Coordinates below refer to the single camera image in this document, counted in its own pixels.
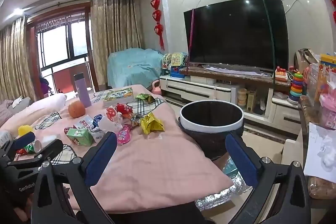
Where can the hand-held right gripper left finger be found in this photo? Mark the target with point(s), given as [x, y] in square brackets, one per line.
[101, 158]

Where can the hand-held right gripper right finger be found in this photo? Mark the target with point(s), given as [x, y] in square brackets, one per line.
[241, 158]

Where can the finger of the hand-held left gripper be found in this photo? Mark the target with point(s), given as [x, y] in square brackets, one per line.
[25, 140]
[52, 148]

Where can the red green drink can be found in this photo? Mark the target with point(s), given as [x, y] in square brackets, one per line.
[32, 147]

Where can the green drink carton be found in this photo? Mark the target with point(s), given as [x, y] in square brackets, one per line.
[78, 137]

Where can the pink candy wrapper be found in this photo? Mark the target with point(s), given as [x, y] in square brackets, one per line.
[123, 134]

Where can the black white-rimmed trash bin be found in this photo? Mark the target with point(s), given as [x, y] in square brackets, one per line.
[210, 142]

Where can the blue snack packet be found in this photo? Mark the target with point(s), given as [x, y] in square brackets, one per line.
[97, 121]

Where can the white and red box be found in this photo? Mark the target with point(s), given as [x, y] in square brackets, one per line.
[85, 123]

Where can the white and red packet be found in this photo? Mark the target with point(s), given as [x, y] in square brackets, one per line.
[111, 115]

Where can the grey and orange snack packet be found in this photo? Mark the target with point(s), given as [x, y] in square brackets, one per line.
[136, 121]

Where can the red snack packet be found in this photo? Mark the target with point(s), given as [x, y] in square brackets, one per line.
[124, 108]

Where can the yellow snack wrapper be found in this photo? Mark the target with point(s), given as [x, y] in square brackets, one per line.
[151, 124]

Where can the yellow spiky ball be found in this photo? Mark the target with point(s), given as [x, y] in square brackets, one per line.
[25, 130]

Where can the small red wrapper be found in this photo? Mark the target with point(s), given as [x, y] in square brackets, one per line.
[67, 130]

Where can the pink striped pillow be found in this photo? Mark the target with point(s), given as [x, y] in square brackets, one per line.
[5, 112]

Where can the pink quilt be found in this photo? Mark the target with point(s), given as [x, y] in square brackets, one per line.
[39, 108]

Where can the grey pillow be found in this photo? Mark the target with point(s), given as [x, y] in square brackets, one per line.
[18, 104]

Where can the orange fruit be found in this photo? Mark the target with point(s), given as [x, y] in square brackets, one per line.
[77, 109]

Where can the silver foil mat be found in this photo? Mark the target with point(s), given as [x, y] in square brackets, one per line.
[218, 197]

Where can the white slipper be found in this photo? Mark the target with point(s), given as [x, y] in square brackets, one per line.
[262, 106]

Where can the purple bag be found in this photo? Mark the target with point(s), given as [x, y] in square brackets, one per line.
[44, 85]

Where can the stacked yellow containers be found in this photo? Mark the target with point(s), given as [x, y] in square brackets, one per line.
[242, 96]

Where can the purple bottle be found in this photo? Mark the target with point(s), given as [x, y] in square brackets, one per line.
[82, 92]

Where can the green covered book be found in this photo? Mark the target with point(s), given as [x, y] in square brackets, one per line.
[118, 95]

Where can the brown marble side table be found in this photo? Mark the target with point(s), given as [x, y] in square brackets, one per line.
[304, 119]

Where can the green snack wrapper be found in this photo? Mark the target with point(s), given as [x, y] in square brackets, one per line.
[143, 96]

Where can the white paper sheet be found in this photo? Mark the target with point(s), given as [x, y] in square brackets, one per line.
[315, 140]

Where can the beige patterned curtain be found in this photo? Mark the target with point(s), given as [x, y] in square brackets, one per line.
[13, 61]
[115, 29]

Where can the white tv stand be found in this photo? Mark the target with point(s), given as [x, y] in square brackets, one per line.
[199, 88]

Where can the white flat box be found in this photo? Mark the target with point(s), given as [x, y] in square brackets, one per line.
[203, 80]

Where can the pink kettlebell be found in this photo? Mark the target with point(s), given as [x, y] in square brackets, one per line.
[157, 88]

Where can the white cloth under television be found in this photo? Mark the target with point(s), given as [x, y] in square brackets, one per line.
[228, 68]

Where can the toy telephone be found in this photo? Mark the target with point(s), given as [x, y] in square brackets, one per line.
[281, 73]

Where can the light blue furniture cover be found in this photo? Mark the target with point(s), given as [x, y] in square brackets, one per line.
[134, 66]

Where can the pink toy container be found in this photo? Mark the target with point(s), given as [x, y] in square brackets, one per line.
[328, 111]

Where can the beige bag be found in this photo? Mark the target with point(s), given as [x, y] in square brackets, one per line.
[304, 58]

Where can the toy phone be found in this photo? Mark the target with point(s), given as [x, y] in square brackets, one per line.
[174, 60]

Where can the colourful picture box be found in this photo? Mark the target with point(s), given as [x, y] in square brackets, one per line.
[326, 71]

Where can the black flat television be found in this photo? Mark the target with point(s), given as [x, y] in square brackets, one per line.
[236, 35]

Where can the ceiling spotlight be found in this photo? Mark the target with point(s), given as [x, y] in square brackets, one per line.
[17, 11]

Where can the wooden toy frame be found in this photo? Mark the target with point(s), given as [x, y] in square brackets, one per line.
[251, 101]

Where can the balcony window with brown frame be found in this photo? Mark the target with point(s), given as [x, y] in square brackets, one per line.
[60, 43]

